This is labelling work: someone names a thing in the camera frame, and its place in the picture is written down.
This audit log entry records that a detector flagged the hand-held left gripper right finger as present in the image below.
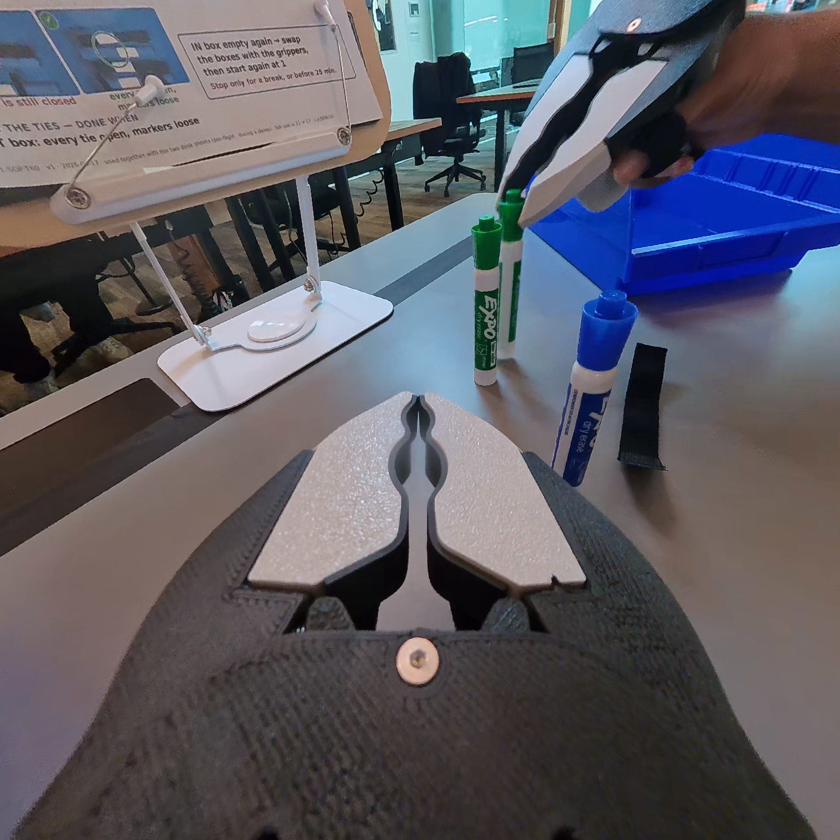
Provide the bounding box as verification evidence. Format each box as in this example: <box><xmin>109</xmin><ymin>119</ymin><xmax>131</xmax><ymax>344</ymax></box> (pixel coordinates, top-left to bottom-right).
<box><xmin>417</xmin><ymin>392</ymin><xmax>588</xmax><ymax>629</ymax></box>

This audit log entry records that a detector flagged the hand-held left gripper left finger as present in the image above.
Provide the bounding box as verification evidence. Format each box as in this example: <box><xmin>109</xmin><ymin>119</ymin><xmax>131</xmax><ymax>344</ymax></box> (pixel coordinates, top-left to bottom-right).
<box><xmin>246</xmin><ymin>392</ymin><xmax>421</xmax><ymax>629</ymax></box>

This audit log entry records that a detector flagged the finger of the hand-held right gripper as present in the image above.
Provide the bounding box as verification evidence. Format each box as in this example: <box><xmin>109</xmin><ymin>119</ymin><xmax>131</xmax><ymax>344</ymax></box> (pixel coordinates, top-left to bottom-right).
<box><xmin>518</xmin><ymin>59</ymin><xmax>677</xmax><ymax>228</ymax></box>
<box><xmin>500</xmin><ymin>46</ymin><xmax>611</xmax><ymax>196</ymax></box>

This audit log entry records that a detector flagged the blue dry erase marker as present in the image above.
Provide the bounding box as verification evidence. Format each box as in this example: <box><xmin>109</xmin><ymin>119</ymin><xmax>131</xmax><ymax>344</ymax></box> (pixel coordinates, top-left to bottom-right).
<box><xmin>551</xmin><ymin>290</ymin><xmax>639</xmax><ymax>488</ymax></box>

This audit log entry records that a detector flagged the green dry erase marker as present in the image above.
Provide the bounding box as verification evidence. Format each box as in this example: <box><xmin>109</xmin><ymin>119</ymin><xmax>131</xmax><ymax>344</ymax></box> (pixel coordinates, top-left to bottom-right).
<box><xmin>497</xmin><ymin>189</ymin><xmax>526</xmax><ymax>361</ymax></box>
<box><xmin>470</xmin><ymin>215</ymin><xmax>505</xmax><ymax>387</ymax></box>

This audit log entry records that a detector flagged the black hook-and-loop strap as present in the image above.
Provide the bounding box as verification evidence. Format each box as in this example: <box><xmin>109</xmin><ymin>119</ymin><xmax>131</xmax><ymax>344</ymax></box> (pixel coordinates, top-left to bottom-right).
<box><xmin>617</xmin><ymin>343</ymin><xmax>669</xmax><ymax>471</ymax></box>

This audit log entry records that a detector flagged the person's right hand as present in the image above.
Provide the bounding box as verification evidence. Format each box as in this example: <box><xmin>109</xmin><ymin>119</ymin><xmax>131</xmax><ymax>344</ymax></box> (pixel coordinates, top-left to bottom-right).
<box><xmin>610</xmin><ymin>7</ymin><xmax>840</xmax><ymax>189</ymax></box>

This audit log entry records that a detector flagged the wooden office desk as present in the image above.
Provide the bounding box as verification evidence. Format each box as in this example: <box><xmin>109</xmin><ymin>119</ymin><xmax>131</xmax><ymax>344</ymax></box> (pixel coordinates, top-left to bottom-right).
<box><xmin>456</xmin><ymin>79</ymin><xmax>559</xmax><ymax>191</ymax></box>

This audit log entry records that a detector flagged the blue plastic bin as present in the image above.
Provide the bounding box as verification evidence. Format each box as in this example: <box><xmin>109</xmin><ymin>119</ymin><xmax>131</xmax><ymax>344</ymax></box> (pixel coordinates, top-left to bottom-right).
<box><xmin>528</xmin><ymin>134</ymin><xmax>840</xmax><ymax>298</ymax></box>

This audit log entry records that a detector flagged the white document stand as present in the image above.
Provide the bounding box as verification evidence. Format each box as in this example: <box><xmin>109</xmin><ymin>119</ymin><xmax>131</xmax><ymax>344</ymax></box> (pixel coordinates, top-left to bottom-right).
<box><xmin>0</xmin><ymin>0</ymin><xmax>395</xmax><ymax>413</ymax></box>

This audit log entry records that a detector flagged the printed instruction sheet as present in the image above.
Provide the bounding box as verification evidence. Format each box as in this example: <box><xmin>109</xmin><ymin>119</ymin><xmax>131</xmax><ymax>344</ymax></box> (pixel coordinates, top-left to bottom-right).
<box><xmin>0</xmin><ymin>0</ymin><xmax>385</xmax><ymax>193</ymax></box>

